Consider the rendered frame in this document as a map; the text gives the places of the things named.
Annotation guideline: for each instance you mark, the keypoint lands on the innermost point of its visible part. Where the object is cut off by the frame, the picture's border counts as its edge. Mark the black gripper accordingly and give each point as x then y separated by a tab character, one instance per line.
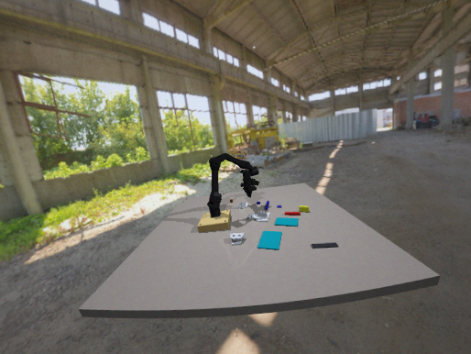
247	186

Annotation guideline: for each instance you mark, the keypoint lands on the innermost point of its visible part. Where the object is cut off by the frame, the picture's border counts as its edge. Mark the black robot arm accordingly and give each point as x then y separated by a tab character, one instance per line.
215	162

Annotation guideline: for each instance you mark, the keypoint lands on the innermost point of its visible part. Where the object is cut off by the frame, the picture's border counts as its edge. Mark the dark grey flat bar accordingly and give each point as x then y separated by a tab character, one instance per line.
327	245

